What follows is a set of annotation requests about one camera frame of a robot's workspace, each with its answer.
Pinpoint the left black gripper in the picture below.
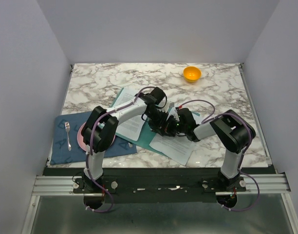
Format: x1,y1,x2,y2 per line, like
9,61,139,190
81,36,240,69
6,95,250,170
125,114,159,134
146,109,169,137

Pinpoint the teal folder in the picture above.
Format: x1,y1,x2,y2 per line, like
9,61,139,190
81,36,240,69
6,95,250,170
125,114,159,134
111,87,201,152

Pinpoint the printed paper sheet bottom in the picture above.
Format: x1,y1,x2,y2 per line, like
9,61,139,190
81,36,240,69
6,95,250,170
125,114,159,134
149,134,196,165

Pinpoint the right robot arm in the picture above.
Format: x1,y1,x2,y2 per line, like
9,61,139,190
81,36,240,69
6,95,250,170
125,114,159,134
162,108,256,191

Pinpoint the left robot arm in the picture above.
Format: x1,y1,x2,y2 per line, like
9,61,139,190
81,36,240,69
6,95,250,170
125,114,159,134
81,86,168,193

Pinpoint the orange bowl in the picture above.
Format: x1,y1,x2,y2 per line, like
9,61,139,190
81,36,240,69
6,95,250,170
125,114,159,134
183,66,202,83

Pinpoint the black mounting base bar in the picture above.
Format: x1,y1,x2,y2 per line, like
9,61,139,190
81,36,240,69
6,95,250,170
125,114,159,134
43,166,248,204

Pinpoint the pink plate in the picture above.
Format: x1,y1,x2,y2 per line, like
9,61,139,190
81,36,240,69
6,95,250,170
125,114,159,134
77,122,116,157

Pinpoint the silver fork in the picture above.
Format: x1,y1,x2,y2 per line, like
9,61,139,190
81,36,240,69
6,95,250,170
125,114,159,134
64,121,72,151

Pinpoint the blue letter placemat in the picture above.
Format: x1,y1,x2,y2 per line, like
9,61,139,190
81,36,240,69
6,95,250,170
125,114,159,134
50,112,137,165

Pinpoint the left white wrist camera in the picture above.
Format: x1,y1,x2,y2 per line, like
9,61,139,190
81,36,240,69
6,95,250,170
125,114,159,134
162,102,174,113

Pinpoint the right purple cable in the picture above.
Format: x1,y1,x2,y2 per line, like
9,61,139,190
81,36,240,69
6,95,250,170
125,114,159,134
177,99,261,212

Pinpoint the purple cable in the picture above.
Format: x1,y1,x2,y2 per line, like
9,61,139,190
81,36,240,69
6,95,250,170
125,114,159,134
85,86,115,213
177,99,261,212

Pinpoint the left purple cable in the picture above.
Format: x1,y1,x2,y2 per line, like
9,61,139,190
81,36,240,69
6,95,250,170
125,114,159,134
85,86,115,213

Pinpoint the aluminium rail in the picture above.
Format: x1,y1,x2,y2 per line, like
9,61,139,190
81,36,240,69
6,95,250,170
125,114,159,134
32,174,290,196

